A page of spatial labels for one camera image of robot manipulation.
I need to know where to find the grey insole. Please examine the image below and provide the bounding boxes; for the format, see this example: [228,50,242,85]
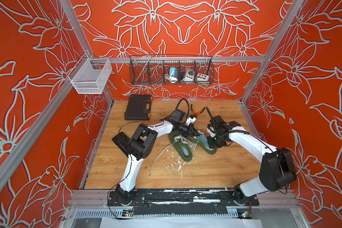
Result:
[199,134,209,148]

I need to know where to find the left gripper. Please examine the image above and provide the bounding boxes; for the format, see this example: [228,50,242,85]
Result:
[177,123,200,137]

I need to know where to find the blue white box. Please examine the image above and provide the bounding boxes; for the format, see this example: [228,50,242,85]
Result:
[169,67,179,81]

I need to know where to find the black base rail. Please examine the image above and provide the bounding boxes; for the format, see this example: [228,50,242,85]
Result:
[107,188,259,219]

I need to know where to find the green shoe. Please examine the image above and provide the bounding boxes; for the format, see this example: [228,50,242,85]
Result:
[149,131,193,176]
[186,130,217,155]

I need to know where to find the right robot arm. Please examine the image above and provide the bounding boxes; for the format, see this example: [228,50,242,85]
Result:
[207,116,297,205]

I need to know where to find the orange handled pliers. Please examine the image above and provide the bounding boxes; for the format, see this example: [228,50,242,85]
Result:
[190,104,206,116]

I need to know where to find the black wire basket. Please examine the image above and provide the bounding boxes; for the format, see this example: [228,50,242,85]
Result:
[129,54,215,86]

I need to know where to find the clear plastic bin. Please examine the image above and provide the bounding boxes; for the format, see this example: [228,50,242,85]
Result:
[68,59,113,95]

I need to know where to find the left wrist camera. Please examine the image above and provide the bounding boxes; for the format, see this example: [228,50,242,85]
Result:
[186,115,197,125]

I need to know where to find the white dotted box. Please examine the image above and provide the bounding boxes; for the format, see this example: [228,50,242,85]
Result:
[196,73,209,84]

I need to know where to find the black tool case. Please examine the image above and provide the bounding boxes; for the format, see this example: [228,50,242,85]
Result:
[124,95,152,121]

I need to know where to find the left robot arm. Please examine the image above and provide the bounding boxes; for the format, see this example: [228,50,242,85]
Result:
[112,109,200,203]

